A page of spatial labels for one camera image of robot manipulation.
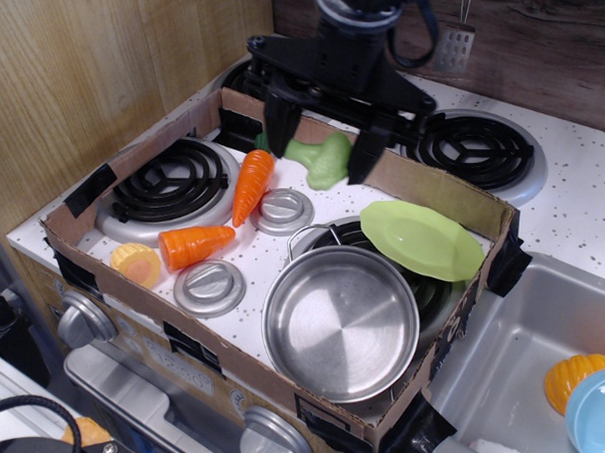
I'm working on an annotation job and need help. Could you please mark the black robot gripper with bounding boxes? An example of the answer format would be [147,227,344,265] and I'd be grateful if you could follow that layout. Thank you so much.
[242,0,439,185]

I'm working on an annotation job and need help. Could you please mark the light green toy broccoli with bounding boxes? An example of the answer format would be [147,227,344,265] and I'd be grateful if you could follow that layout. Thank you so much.
[284,131,353,191]

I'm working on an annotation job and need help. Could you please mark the stainless steel pot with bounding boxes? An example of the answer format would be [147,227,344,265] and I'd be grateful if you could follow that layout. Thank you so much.
[262,225,420,404]

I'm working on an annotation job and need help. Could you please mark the whole orange toy carrot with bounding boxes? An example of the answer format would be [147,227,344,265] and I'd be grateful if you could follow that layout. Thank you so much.
[232,132,275,228]

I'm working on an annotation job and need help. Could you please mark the back left black burner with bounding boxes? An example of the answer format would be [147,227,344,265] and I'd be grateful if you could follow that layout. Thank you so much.
[221,61,265,101]

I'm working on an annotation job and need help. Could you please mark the silver stove knob middle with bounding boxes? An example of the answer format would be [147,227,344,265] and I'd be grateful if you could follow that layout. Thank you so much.
[250,188,315,236]

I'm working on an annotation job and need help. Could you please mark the silver stove knob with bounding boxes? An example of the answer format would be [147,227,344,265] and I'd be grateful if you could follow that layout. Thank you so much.
[250,188,315,236]
[173,259,246,319]

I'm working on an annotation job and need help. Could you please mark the light green plastic plate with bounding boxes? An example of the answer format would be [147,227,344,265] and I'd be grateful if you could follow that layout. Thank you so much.
[360,200,486,282]

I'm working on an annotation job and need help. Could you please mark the hanging silver spatula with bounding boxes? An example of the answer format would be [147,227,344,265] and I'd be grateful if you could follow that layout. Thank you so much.
[433,0,476,75]

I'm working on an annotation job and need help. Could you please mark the front left black burner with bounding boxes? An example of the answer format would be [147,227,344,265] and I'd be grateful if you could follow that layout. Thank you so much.
[95,137,240,248]

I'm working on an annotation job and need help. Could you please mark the back right black burner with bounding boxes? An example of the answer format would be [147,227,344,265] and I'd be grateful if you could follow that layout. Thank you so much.
[396,108,547,207]

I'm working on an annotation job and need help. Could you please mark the orange toy carrot half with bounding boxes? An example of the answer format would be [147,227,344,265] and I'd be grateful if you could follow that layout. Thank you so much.
[158,226,235,272]

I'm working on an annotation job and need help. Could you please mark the silver stove knob front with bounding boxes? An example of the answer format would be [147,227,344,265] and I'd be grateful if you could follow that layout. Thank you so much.
[173,259,246,319]

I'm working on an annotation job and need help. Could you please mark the yellow toy corn piece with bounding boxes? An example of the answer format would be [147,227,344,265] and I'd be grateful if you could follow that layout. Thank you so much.
[110,242,161,288]

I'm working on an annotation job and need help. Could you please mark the silver sink basin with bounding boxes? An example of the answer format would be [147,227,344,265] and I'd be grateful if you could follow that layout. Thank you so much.
[429,253,605,453]

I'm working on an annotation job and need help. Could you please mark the left silver oven knob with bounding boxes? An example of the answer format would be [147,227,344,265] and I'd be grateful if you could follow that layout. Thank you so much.
[58,291,118,350]

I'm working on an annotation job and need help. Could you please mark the silver oven knob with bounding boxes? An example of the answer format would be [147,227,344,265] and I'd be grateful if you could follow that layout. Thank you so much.
[239,405,313,453]
[58,291,118,350]

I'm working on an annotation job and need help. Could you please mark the right silver oven knob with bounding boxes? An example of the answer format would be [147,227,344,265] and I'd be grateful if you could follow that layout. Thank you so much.
[239,405,313,453]

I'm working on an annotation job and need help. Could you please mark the orange toy pumpkin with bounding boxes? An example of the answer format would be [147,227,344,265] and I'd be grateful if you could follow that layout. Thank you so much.
[543,353,605,415]

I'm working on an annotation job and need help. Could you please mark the light blue bowl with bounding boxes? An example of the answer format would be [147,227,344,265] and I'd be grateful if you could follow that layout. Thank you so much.
[565,370,605,453]

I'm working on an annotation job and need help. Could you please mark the silver oven door handle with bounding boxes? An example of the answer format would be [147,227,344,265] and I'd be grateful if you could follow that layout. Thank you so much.
[64,345,241,453]

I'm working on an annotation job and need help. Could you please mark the black cable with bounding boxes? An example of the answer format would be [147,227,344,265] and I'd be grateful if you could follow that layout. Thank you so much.
[0,392,85,453]

